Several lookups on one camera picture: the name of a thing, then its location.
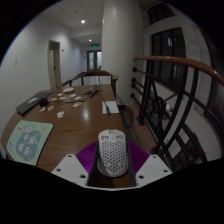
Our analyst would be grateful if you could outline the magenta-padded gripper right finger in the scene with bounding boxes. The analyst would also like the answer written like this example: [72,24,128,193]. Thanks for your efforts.
[124,141,173,188]

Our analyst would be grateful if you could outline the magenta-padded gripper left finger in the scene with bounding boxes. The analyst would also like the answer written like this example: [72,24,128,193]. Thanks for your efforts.
[51,140,101,188]

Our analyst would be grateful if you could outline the white honeycomb computer mouse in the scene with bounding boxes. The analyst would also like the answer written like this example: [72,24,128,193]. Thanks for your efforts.
[97,129,129,178]

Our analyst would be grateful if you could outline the teal printed mouse pad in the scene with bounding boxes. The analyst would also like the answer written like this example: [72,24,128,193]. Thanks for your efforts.
[6,119,54,167]

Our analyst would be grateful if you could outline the white paper pad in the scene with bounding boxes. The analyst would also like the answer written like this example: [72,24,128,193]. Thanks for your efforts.
[101,100,120,115]

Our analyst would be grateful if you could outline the black closed laptop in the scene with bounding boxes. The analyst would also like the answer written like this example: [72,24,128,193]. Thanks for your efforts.
[15,91,55,116]

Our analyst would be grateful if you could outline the wooden armchair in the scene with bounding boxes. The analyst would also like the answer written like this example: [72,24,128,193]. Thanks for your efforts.
[61,69,120,98]

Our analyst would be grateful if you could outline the open side doorway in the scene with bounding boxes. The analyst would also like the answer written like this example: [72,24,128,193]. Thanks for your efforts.
[47,39,63,90]

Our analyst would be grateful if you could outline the black railing with wooden handrail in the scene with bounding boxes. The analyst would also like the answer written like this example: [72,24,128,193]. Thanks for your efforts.
[129,55,224,168]

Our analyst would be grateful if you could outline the glass double door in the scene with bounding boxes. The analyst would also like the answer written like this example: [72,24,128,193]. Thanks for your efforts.
[86,49,103,72]

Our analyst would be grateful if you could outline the dark window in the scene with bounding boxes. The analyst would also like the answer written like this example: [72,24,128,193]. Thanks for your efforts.
[150,27,188,92]

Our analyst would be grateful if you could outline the black cable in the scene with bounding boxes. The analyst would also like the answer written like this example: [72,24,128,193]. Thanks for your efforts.
[45,88,112,115]

